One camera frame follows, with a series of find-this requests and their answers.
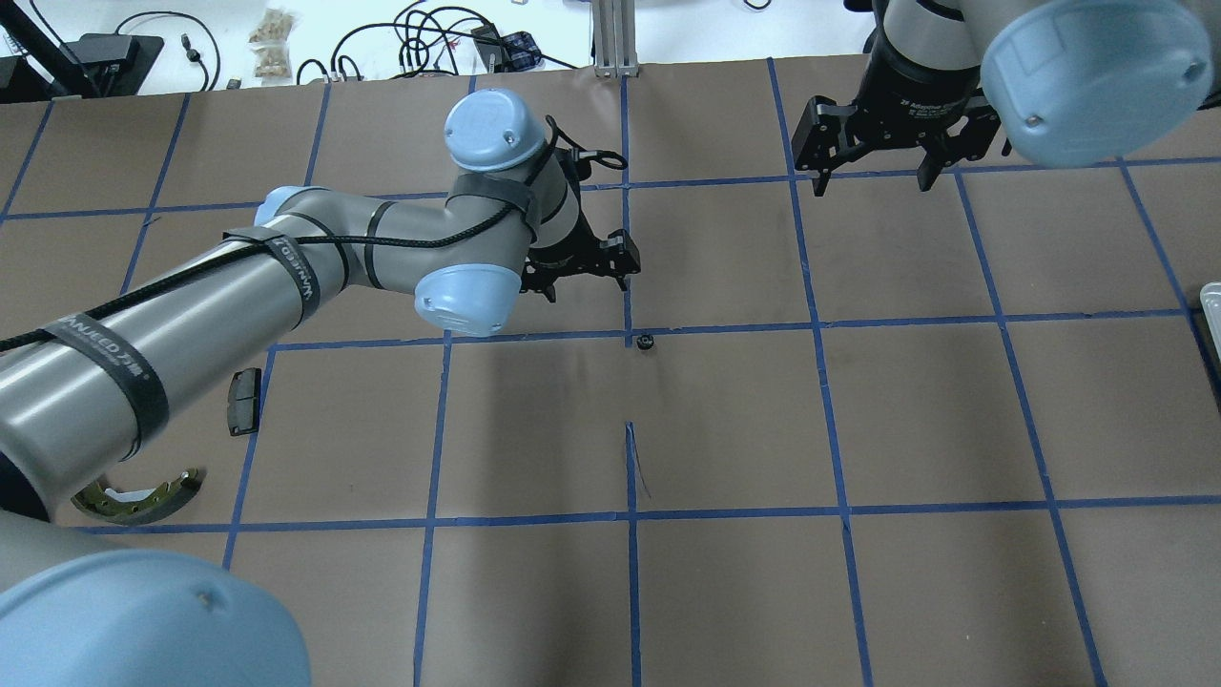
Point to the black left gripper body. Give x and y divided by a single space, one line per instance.
565 256

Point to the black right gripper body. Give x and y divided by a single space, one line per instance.
911 98

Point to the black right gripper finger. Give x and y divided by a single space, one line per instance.
822 141
943 150

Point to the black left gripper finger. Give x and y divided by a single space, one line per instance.
541 281
622 259

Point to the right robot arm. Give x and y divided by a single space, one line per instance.
1068 83

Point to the silver metal tray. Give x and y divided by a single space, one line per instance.
1210 301

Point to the dark grey brake pad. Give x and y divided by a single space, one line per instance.
243 406

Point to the bags of small parts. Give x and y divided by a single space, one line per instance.
268 43

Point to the olive brake shoe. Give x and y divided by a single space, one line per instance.
102 501

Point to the black device on bench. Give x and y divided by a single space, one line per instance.
43 66

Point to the aluminium frame post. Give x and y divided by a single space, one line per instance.
613 51

